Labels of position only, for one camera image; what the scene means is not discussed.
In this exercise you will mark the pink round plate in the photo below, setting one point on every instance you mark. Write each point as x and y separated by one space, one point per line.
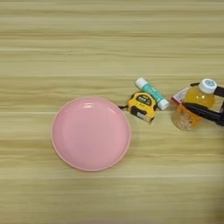
90 134

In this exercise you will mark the small red white box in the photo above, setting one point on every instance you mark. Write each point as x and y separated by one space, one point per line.
178 96

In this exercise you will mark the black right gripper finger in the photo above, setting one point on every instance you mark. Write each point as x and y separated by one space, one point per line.
220 92
210 115

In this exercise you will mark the orange juice bottle white cap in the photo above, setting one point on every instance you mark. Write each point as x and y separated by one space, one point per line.
195 99

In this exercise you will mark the yellow black tape measure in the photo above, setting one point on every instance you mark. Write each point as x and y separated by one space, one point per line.
142 104

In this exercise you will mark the green white glue stick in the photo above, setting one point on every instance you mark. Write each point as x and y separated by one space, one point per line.
151 92

